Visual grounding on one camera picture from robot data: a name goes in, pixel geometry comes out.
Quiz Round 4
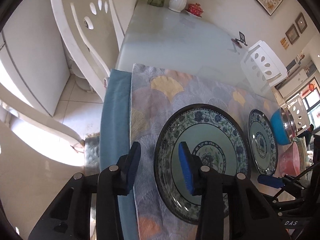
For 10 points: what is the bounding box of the blue steel bowl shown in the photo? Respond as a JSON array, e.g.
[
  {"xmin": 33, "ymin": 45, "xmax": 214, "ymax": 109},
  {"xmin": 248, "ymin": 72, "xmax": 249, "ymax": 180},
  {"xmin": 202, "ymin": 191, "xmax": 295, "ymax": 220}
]
[{"xmin": 270, "ymin": 108, "xmax": 297, "ymax": 145}]

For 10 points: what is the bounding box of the large blue floral plate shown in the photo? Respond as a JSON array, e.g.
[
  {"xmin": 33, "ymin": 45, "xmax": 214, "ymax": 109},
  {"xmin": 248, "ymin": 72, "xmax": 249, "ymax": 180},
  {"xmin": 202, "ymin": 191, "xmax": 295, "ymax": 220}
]
[{"xmin": 248, "ymin": 109, "xmax": 278, "ymax": 176}]

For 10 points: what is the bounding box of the blue table cloth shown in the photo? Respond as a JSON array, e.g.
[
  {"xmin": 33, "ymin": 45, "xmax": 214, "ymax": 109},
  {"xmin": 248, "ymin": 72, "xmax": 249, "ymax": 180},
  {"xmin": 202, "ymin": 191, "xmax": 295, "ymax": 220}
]
[{"xmin": 99, "ymin": 69, "xmax": 139, "ymax": 239}]

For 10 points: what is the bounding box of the fan pattern table mat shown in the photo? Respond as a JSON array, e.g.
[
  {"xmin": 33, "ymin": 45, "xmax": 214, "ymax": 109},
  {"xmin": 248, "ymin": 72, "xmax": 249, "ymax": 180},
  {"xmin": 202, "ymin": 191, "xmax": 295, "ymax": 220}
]
[{"xmin": 130, "ymin": 64, "xmax": 279, "ymax": 239}]

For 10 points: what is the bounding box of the white chair near right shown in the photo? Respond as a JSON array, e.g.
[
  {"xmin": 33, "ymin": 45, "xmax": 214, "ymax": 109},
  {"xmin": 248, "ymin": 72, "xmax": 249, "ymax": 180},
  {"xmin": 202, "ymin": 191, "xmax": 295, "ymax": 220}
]
[{"xmin": 286, "ymin": 95, "xmax": 310, "ymax": 135}]

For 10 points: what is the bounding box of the white chair near left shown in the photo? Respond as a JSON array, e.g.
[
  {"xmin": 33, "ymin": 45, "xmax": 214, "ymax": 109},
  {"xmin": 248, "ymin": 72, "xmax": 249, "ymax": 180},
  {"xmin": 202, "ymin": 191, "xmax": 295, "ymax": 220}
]
[{"xmin": 1, "ymin": 86, "xmax": 84, "ymax": 239}]

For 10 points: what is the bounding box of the white chair far right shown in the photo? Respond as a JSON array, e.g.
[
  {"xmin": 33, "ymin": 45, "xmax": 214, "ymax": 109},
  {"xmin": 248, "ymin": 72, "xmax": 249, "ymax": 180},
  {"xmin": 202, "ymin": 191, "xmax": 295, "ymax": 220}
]
[{"xmin": 240, "ymin": 40, "xmax": 287, "ymax": 96}]

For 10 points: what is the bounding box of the black phone stand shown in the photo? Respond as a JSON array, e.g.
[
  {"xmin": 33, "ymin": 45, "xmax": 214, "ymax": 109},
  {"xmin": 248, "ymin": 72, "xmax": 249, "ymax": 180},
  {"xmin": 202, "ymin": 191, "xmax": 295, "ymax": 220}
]
[{"xmin": 231, "ymin": 32, "xmax": 248, "ymax": 48}]

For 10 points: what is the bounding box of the red lidded sugar bowl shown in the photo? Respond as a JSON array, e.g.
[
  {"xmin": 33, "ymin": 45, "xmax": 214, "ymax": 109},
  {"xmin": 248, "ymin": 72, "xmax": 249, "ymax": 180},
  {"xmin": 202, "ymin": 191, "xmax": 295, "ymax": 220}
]
[{"xmin": 186, "ymin": 3, "xmax": 203, "ymax": 17}]

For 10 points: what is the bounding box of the lower small framed picture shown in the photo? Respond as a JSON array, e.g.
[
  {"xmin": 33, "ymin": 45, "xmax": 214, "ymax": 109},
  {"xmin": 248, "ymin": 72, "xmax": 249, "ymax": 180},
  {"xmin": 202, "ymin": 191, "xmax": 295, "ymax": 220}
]
[{"xmin": 285, "ymin": 24, "xmax": 299, "ymax": 44}]

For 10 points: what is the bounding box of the small framed picture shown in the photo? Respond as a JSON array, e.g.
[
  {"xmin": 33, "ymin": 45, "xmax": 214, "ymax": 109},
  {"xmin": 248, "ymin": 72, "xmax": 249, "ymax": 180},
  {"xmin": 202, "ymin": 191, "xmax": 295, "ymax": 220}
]
[
  {"xmin": 295, "ymin": 12, "xmax": 308, "ymax": 34},
  {"xmin": 285, "ymin": 24, "xmax": 299, "ymax": 44}
]

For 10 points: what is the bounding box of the upper small framed picture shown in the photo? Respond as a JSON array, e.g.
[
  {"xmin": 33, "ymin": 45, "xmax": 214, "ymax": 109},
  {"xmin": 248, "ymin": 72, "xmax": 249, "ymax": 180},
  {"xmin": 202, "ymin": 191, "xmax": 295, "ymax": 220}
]
[{"xmin": 295, "ymin": 12, "xmax": 308, "ymax": 34}]

